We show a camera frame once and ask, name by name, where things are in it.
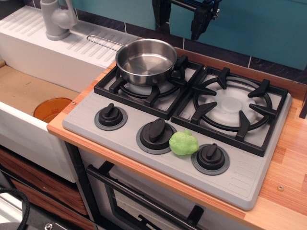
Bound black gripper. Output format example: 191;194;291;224
152;0;220;40

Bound black stove knob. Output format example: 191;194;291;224
191;143;230;176
136;118;177;155
94;103;128;131

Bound black oven door handle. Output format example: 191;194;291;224
86;161;204;230

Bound black braided cable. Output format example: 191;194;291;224
0;187;31;230

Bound black burner grate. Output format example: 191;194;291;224
171;67;292;157
94;55;204;120

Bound black middle stove knob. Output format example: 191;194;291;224
136;118;177;155

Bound stainless steel pan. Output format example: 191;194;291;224
86;34;178;86

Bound grey toy stove top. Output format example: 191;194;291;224
62;62;293;211

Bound black right burner grate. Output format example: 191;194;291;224
171;67;292;157

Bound wooden drawer fronts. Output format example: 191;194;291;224
0;148;94;230

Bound grey toy faucet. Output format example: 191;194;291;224
40;0;78;41

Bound black left stove knob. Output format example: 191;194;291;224
94;103;128;131

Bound green toy cauliflower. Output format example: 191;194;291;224
169;130;199;156

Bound black left burner grate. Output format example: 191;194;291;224
94;55;204;120

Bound black right stove knob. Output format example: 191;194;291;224
191;143;230;176

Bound oven door with window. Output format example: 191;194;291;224
81;152;248;230

